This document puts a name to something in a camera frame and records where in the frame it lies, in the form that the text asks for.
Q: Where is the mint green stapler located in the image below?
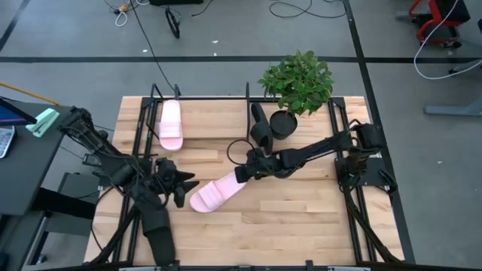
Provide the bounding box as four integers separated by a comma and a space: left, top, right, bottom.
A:
25, 108, 60, 139

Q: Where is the grey stand base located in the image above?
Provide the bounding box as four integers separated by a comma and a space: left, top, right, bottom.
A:
423, 58, 482, 117

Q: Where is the black metal table frame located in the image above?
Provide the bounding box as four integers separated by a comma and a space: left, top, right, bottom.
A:
84, 96, 415, 271

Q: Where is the white cord with yellow plug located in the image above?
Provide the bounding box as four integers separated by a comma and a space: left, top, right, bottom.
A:
114, 2, 130, 28

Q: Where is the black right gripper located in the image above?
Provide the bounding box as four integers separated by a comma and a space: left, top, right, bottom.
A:
233, 148, 282, 185

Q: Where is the black looped floor cable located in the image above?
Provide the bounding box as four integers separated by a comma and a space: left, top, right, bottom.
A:
269, 0, 347, 20

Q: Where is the long black floor cable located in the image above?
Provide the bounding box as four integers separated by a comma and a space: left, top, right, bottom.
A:
129, 0, 178, 95

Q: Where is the white floor cable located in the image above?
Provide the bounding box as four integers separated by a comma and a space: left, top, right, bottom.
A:
413, 0, 482, 81

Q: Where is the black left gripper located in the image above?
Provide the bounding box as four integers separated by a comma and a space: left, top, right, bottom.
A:
152, 157, 201, 209

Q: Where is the black box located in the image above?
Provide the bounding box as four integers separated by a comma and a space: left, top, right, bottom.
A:
148, 0, 204, 6

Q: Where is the green plant in black pot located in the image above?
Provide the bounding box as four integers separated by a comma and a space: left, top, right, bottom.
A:
257, 50, 335, 141

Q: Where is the black wire shoe shelf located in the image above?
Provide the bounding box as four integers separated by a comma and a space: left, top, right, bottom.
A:
148, 81, 252, 143

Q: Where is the black right gripper cable loop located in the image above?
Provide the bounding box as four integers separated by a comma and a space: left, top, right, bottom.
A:
227, 139, 258, 167

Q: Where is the red and black chair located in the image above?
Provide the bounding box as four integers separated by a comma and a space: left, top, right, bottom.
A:
408, 0, 471, 49

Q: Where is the grey calculator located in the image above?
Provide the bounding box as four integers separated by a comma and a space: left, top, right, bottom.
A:
0, 126, 16, 159

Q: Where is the black side desk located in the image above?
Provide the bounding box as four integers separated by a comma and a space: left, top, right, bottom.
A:
0, 98, 75, 216

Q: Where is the black rubber slide sandal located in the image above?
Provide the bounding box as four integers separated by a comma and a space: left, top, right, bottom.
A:
250, 102, 274, 156
139, 205, 177, 267

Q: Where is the laptop with blue screen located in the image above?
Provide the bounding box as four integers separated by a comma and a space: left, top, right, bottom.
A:
0, 96, 38, 127

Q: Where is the pink rubber slide sandal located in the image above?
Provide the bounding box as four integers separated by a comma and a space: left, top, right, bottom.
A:
157, 99, 185, 152
188, 171, 248, 214

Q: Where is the black oval ring stand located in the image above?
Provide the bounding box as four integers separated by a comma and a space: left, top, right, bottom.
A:
164, 6, 181, 39

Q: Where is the yellow rod with black knob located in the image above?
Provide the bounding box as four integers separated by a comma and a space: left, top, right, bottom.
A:
0, 81, 61, 106

